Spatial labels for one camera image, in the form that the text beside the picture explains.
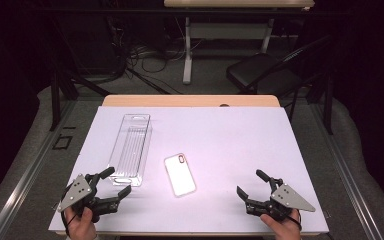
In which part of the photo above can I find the wooden table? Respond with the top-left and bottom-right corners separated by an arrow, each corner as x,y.
55,94 -> 328,238

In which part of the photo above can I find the white-framed desk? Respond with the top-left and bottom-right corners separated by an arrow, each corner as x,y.
163,0 -> 316,85

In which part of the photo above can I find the black square floor plate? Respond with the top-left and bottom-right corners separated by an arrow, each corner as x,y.
52,134 -> 74,151

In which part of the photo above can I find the person's right hand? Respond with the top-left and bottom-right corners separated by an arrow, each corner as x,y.
259,208 -> 303,240

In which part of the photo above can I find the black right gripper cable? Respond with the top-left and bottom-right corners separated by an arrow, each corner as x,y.
288,208 -> 304,232

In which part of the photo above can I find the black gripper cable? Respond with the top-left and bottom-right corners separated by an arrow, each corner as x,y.
288,208 -> 304,232
59,186 -> 81,238

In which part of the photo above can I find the clear plastic storage bin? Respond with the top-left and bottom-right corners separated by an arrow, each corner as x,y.
107,113 -> 153,188

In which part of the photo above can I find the translucent phone case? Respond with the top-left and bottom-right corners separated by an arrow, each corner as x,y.
163,152 -> 198,198

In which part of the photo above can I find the person's left hand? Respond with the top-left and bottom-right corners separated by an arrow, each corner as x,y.
63,205 -> 98,240

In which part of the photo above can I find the aluminium floor rail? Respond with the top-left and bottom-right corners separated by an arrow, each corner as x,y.
0,99 -> 78,240
309,103 -> 384,240

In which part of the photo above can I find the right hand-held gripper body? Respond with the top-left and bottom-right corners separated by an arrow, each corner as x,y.
245,183 -> 317,223

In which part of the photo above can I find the black metal stand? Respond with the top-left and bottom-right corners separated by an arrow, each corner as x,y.
306,71 -> 335,136
48,69 -> 113,132

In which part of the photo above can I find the tangle of floor cables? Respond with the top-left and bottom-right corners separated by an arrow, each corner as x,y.
106,16 -> 208,96

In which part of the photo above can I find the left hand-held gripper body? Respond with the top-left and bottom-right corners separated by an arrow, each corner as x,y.
57,173 -> 121,224

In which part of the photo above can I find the white table cover board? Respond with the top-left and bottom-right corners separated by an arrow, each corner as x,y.
48,105 -> 330,234

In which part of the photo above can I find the black horizontal bar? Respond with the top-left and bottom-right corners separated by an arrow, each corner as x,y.
29,7 -> 351,16

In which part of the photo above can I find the black folding chair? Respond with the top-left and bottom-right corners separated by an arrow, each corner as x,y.
225,34 -> 334,121

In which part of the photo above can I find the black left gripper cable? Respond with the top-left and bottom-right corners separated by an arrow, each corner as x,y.
59,186 -> 81,238

